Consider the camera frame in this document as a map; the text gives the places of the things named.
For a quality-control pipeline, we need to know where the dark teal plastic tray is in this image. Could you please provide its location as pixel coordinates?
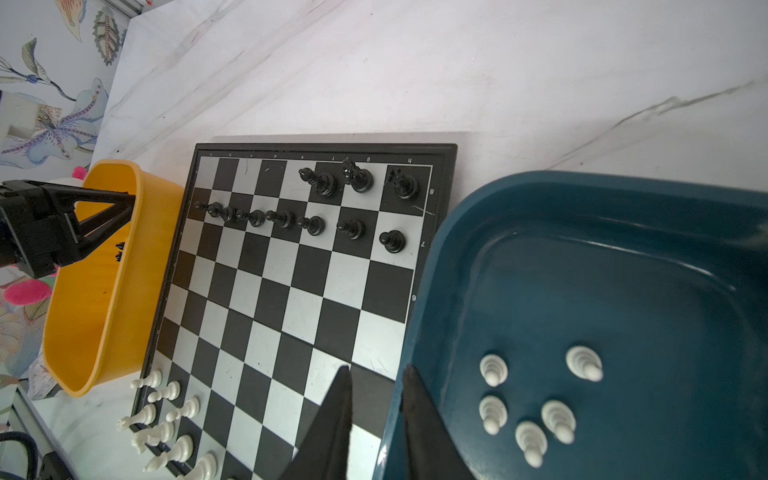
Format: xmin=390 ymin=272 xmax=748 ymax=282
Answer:
xmin=401 ymin=171 xmax=767 ymax=479

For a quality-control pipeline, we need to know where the black pawn f7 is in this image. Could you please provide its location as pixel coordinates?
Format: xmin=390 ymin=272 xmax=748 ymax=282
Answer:
xmin=296 ymin=215 xmax=325 ymax=237

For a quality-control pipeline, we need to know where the black bishop piece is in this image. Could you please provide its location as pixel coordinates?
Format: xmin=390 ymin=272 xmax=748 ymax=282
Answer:
xmin=299 ymin=168 xmax=337 ymax=197

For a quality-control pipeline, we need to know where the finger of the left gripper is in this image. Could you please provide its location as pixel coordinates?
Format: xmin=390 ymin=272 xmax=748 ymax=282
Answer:
xmin=74 ymin=206 xmax=133 ymax=255
xmin=59 ymin=185 xmax=135 ymax=207

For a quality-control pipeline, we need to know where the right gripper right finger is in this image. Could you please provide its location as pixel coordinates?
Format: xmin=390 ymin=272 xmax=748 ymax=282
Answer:
xmin=401 ymin=364 xmax=474 ymax=479

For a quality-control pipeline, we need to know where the white rook piece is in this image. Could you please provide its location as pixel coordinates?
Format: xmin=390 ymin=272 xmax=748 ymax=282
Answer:
xmin=176 ymin=453 xmax=218 ymax=480

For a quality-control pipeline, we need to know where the black knight piece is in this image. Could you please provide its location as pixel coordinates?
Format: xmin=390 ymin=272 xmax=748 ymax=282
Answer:
xmin=342 ymin=159 xmax=374 ymax=193

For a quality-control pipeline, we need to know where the yellow plastic tray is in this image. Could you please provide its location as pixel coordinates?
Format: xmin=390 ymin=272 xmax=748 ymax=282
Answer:
xmin=42 ymin=160 xmax=184 ymax=397

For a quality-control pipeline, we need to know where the black pawn h7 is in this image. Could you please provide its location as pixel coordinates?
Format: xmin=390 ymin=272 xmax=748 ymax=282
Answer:
xmin=379 ymin=230 xmax=406 ymax=254

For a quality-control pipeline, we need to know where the black white chessboard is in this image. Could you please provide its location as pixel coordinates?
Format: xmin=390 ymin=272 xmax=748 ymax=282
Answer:
xmin=142 ymin=143 xmax=457 ymax=479

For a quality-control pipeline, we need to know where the black rook piece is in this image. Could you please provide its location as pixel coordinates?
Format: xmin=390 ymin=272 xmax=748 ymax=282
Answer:
xmin=387 ymin=169 xmax=419 ymax=200

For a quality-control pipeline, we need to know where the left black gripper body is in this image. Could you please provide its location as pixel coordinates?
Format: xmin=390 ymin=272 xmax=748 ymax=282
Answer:
xmin=1 ymin=180 xmax=78 ymax=278

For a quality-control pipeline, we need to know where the black pawn g7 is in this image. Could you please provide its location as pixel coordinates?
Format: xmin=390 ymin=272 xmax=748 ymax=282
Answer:
xmin=337 ymin=219 xmax=366 ymax=241

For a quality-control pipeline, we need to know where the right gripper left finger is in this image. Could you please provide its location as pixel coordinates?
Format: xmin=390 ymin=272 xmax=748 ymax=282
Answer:
xmin=280 ymin=366 xmax=353 ymax=479

